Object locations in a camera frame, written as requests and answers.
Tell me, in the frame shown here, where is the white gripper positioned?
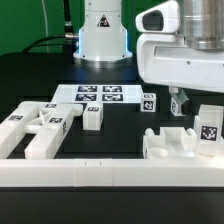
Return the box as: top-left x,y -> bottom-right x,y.
137,33 -> 224,110

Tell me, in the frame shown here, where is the white chair seat part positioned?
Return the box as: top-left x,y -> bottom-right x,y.
142,125 -> 224,160

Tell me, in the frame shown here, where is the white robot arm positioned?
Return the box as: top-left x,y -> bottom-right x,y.
73,0 -> 224,95

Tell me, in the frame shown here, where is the white tagged cube right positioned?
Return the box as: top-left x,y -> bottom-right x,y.
170,97 -> 183,116

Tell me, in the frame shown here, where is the white tagged cube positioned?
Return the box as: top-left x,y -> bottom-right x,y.
170,97 -> 183,116
141,93 -> 156,112

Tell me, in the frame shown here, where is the white tagged cube left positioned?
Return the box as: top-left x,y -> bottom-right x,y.
141,93 -> 156,112

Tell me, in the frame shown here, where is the white fiducial marker plate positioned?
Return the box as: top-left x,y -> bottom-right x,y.
52,84 -> 143,104

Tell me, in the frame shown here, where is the white U-shaped fence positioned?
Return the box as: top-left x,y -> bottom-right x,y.
0,159 -> 224,187

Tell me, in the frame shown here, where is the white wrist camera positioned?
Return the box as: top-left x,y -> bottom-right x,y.
135,0 -> 180,34

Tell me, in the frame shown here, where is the black cable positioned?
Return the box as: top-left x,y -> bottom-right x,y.
21,0 -> 80,54

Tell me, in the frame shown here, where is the white chair back frame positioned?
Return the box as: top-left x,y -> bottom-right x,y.
0,101 -> 83,160

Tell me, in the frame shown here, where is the white thin cable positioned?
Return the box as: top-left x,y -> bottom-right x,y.
41,0 -> 50,54

